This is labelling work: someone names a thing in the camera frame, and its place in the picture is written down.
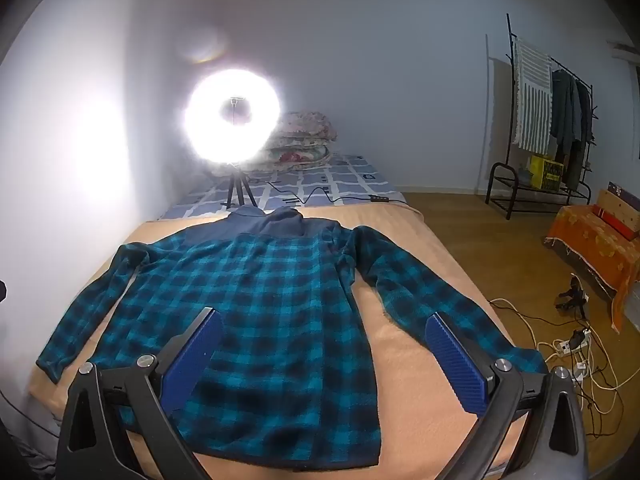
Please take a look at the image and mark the dark hanging clothes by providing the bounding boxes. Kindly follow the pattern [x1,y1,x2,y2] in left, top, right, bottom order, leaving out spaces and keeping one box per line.
[550,69,596,188]

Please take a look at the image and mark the yellow crate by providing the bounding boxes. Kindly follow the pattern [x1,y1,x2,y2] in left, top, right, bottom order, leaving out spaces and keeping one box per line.
[529,154,565,190]

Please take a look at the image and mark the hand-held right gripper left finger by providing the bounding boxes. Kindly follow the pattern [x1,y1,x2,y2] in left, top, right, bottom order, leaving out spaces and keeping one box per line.
[56,306,224,480]

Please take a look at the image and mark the beige blanket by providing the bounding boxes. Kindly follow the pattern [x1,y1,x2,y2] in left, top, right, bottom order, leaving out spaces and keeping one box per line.
[27,205,536,480]

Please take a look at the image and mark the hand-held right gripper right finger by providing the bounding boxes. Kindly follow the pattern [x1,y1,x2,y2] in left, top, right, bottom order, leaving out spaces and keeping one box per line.
[425,311,590,480]

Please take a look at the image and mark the orange floral cloth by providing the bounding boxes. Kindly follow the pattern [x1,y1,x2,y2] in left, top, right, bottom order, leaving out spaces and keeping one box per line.
[544,204,640,333]

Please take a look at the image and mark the thick white cable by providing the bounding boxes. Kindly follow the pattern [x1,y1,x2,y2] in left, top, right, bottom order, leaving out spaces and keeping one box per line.
[487,297,636,416]

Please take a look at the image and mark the black handheld device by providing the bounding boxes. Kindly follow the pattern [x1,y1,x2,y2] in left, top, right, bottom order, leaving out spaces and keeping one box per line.
[555,275,590,318]

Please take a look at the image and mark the black tripod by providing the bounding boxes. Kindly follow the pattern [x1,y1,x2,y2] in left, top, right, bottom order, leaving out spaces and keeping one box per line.
[220,160,258,210]

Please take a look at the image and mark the black clothes rack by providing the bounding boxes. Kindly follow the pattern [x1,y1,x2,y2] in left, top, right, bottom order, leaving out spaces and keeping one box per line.
[485,12,601,221]

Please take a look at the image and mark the teal plaid fleece jacket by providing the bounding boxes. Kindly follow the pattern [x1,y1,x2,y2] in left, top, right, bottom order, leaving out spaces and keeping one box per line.
[36,205,548,471]

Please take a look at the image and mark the blue patterned bedsheet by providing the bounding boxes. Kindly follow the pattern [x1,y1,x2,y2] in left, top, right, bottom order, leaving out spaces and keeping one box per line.
[160,152,408,221]

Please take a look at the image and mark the stack of folded floral quilts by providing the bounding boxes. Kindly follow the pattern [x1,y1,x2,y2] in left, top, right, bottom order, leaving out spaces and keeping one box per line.
[260,110,338,167]

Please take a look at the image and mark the black ring light cable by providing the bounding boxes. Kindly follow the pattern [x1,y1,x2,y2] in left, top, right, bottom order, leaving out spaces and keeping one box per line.
[250,175,406,208]

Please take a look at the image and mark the white striped hanging towel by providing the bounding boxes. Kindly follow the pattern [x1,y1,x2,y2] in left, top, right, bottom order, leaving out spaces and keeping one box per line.
[512,39,553,152]

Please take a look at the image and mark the red box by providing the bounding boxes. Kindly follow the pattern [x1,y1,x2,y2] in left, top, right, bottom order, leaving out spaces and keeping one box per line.
[592,205,638,241]

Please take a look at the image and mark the white power strip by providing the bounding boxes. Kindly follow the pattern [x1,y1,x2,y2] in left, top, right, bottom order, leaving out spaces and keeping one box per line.
[552,332,593,357]

